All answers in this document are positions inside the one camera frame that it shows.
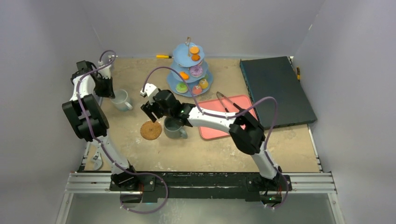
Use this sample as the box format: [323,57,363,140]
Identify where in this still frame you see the white ceramic mug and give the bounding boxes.
[111,89,133,112]

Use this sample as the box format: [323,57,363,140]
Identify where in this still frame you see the grey-green ceramic mug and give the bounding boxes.
[164,118,188,139]

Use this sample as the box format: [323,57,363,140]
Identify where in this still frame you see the green frosted donut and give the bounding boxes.
[175,82,189,94]

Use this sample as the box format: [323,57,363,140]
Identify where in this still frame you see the woven rattan coaster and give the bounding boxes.
[140,121,162,140]

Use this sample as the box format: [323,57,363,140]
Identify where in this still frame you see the pink cupcake with cream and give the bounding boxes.
[192,85,203,96]

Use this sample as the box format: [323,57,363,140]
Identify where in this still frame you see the orange fish-shaped biscuit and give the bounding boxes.
[179,71,190,80]

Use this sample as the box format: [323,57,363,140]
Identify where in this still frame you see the yellow cupcake with cream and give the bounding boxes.
[199,78,209,90]

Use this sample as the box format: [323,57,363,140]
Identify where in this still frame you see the pink rectangular tray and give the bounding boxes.
[198,95,252,140]

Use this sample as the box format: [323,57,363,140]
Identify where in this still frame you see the purple frosted donut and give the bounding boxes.
[189,65,203,77]

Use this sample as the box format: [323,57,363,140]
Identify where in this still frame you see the black food tongs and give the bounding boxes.
[216,91,243,112]

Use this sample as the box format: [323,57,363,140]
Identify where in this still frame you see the blue three-tier cake stand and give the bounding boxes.
[167,37,214,97]

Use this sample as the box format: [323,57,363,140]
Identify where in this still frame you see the brown chocolate chip cookie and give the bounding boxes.
[191,54,201,62]

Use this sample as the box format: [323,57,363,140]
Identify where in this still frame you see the round orange sandwich biscuit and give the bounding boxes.
[189,46,200,55]

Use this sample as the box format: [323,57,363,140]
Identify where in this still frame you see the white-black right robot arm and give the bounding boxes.
[140,84,281,190]

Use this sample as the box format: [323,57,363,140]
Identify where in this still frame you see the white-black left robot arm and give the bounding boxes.
[62,61,139,191]

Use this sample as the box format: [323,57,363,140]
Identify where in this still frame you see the dark teal flat box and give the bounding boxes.
[240,56,317,128]

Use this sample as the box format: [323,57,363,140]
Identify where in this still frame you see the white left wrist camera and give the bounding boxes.
[98,61,112,79]

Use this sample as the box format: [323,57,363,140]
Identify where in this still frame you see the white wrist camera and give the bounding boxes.
[98,61,112,79]
[140,83,160,105]

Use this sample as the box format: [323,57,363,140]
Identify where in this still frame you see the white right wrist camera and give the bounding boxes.
[140,83,160,105]

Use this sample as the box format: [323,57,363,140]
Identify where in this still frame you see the yellow-handled screwdriver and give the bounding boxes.
[156,55,172,59]

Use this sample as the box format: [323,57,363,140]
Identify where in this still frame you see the black aluminium base frame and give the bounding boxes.
[63,171,338,205]

